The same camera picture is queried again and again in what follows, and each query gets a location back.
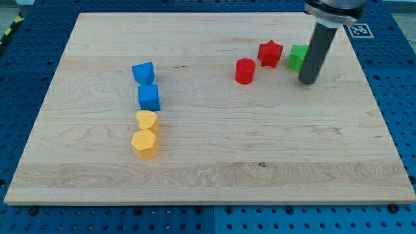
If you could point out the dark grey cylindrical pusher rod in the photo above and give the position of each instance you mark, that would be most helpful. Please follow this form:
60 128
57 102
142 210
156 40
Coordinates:
318 48

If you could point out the green star block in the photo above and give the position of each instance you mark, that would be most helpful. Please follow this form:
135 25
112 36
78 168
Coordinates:
296 57

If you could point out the red star block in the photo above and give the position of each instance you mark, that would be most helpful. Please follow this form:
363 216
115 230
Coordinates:
269 54

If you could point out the black white fiducial marker tag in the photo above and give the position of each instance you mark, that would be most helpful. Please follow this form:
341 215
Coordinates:
360 30

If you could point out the red cylinder block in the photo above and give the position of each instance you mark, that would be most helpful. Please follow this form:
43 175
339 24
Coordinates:
245 71

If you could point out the light wooden board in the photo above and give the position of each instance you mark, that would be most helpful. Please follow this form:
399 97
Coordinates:
273 141

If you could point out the blue triangular prism block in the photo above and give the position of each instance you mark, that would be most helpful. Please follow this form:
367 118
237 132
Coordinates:
143 73

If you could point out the blue cube block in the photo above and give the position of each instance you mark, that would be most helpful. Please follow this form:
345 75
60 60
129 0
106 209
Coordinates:
148 97

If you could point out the yellow heart block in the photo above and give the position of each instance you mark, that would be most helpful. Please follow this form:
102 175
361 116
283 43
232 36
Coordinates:
148 120

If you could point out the yellow hexagon block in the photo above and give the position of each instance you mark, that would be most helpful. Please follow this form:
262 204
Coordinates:
145 144

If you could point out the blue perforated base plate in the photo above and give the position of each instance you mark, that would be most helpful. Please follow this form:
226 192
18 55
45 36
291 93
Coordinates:
31 59

